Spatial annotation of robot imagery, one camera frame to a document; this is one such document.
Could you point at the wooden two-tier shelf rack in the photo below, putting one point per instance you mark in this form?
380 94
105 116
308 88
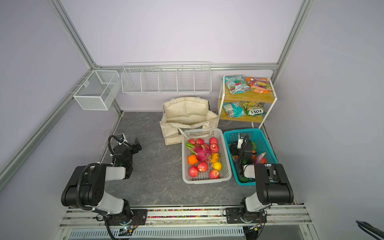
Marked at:
266 98

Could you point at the red apple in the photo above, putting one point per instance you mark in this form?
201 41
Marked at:
202 167
214 174
193 171

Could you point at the teal snack bag shelf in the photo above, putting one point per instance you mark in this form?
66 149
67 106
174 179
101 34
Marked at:
234 109
237 84

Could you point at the green Foxs snack bag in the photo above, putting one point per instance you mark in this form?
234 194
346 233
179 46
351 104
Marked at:
253 109

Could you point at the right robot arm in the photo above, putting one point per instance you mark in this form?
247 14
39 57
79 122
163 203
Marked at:
254 164

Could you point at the small white mesh basket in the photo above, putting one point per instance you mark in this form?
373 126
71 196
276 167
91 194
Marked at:
99 90

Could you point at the orange tangerine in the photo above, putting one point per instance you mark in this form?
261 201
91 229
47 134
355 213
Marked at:
192 160

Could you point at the red apple front middle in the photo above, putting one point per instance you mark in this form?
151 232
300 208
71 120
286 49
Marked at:
202 167

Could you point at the yellow lemon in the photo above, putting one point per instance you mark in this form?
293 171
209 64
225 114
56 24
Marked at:
217 166

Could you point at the red apple front left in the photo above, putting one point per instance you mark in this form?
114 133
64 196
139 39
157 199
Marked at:
193 171

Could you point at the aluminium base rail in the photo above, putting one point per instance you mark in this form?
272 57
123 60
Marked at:
287 222

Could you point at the yellow orange mango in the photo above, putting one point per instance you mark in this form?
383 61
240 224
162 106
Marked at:
215 158

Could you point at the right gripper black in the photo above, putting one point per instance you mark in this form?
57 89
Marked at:
244 145

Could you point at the teal snack bag top shelf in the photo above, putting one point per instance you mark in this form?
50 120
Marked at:
237 84

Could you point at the purple eggplant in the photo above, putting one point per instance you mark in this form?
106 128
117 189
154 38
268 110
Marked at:
260 159

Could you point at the orange snack bag top shelf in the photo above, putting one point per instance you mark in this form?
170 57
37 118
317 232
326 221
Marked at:
258 85

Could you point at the long white wire basket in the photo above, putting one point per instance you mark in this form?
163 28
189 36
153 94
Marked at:
167 78

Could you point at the teal plastic vegetable basket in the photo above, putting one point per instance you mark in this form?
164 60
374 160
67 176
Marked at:
257 136

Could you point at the cream canvas grocery bag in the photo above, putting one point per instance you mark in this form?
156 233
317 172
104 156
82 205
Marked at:
183 114

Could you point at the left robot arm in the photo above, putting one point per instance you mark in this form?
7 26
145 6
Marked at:
86 188

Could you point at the red apple front right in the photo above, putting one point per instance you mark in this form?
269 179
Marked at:
214 174

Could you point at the teal snack bag lower shelf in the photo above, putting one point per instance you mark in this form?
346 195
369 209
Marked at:
234 109

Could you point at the pink dragon fruit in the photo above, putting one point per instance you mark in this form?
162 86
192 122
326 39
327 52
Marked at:
202 152

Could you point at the white plastic fruit basket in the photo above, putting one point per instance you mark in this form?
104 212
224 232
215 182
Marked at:
224 158

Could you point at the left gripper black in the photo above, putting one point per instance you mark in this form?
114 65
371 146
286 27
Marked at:
132 146

